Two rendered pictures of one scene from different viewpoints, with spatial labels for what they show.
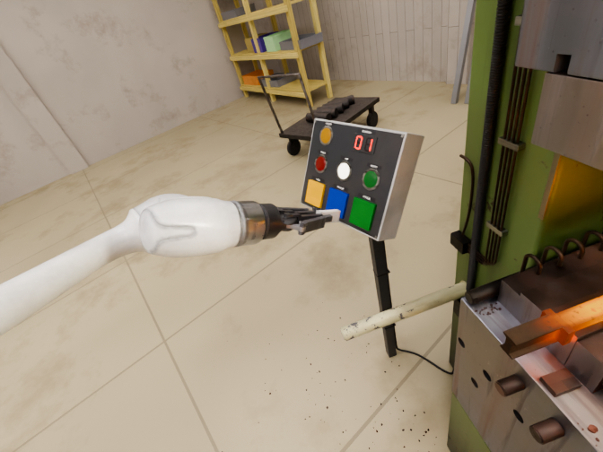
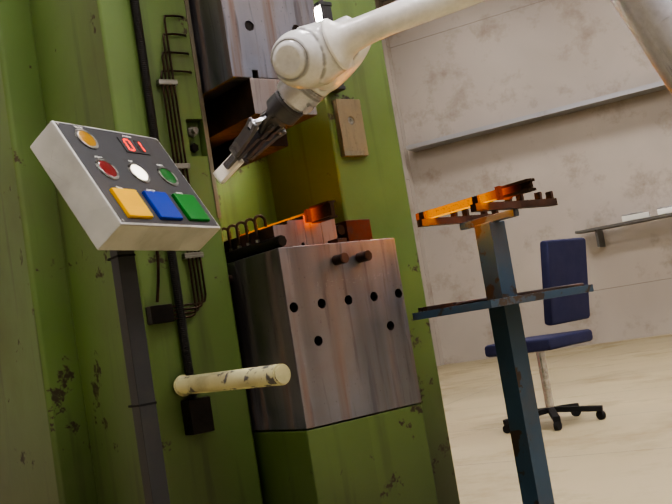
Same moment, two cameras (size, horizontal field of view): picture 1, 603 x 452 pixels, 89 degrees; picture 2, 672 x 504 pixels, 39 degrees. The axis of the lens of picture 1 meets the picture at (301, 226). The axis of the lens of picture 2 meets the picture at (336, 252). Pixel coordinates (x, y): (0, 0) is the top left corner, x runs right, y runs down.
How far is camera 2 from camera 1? 2.48 m
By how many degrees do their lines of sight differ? 120
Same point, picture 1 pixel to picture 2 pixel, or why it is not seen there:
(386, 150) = (155, 151)
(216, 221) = not seen: hidden behind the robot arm
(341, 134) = (103, 137)
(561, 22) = (248, 57)
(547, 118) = (258, 98)
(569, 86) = (261, 82)
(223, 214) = not seen: hidden behind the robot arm
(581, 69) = (263, 75)
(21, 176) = not seen: outside the picture
